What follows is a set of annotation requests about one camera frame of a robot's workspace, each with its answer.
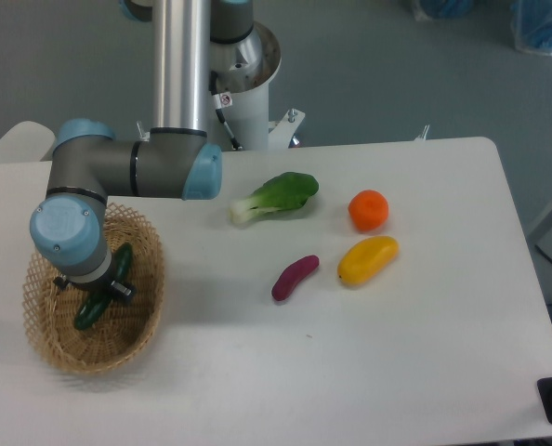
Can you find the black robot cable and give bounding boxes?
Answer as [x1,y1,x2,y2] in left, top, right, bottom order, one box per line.
[208,70,243,151]

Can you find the purple sweet potato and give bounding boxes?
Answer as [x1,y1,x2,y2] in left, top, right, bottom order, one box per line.
[271,255,320,302]

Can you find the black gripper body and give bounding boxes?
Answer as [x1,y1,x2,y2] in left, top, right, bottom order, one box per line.
[67,273,113,292]

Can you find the blue plastic bag left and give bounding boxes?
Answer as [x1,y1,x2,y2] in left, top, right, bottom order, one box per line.
[410,0,476,21]

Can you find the yellow mango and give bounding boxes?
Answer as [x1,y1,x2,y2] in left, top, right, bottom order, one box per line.
[337,236,400,286]

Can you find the blue plastic bag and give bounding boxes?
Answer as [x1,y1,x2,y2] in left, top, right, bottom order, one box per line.
[511,0,552,56]
[410,0,476,21]

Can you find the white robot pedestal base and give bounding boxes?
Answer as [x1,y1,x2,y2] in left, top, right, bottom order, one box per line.
[135,18,306,157]

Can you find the dark green cucumber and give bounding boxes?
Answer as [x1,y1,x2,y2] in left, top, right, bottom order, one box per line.
[73,243,133,331]

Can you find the green bok choy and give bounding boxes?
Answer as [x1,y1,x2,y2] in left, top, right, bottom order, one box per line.
[229,172,320,225]

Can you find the orange tangerine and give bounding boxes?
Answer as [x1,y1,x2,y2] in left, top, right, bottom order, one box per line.
[348,190,389,232]

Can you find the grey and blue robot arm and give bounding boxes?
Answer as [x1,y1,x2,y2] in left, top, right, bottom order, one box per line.
[30,1,254,296]

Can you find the woven wicker basket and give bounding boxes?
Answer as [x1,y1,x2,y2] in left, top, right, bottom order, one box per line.
[22,203,164,374]

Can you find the blue plastic bag right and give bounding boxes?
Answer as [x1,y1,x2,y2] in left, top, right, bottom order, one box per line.
[511,0,552,56]

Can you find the white chair backrest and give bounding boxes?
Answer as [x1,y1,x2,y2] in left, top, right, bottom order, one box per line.
[0,121,56,164]

